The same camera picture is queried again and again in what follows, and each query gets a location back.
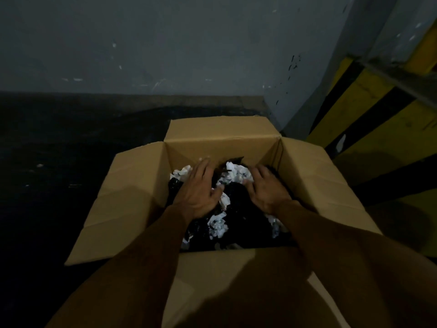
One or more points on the person's right hand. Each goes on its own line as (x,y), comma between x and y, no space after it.
(269,194)

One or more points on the person's left hand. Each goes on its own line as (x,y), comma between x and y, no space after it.
(198,196)

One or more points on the person's right thumb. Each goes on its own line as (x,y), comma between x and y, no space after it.
(249,188)

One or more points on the person's left thumb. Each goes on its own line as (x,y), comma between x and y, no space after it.
(218,194)

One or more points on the person's right forearm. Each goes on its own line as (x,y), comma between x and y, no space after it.
(341,269)

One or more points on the person's left forearm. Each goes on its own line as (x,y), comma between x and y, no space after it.
(136,269)

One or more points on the pile of black white scraps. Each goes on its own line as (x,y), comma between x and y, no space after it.
(239,215)

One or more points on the brown cardboard box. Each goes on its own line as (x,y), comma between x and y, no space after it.
(136,201)

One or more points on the yellow black striped barrier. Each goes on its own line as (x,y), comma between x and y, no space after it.
(382,133)

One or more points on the grey metal rail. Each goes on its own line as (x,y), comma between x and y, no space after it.
(403,80)

